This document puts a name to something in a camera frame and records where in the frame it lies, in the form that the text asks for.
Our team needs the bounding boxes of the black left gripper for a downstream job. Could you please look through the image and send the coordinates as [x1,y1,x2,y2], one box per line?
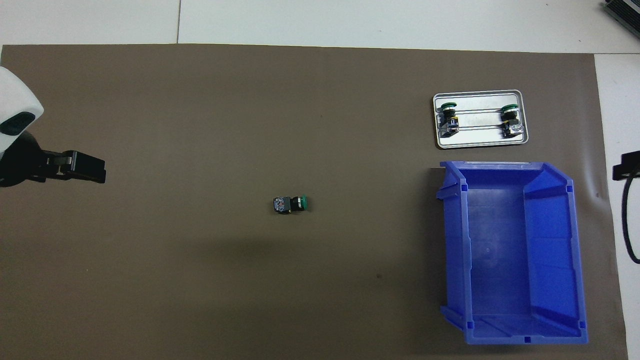
[0,131,107,188]

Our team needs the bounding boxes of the green push button switch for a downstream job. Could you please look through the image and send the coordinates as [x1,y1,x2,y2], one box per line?
[439,101,460,138]
[501,104,525,139]
[273,194,309,216]

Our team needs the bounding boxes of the blue plastic storage bin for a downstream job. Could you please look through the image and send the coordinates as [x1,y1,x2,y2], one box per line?
[436,160,589,346]

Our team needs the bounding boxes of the grey metal tray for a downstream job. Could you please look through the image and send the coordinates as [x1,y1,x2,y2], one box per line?
[432,89,530,150]

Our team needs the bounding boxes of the grey ribbed device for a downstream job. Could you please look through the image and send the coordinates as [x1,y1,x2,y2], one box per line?
[602,0,640,32]

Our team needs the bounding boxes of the brown table mat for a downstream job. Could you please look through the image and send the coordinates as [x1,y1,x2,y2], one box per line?
[0,44,630,360]

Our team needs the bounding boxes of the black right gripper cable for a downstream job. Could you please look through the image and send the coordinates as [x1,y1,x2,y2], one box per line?
[621,170,640,264]

